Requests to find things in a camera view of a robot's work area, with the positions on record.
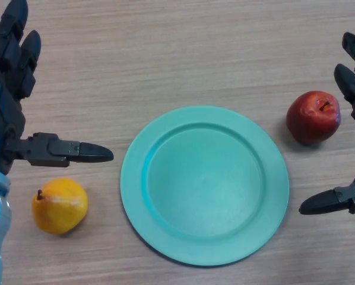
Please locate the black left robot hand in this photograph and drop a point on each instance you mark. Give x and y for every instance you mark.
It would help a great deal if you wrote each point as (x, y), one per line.
(8, 112)

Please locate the yellow pear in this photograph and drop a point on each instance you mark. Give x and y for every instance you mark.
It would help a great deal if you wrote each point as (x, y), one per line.
(59, 206)

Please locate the green round plate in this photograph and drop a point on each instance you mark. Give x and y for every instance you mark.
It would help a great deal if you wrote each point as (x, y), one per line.
(204, 186)

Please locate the red apple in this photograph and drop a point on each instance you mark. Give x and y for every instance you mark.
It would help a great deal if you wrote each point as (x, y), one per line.
(313, 117)

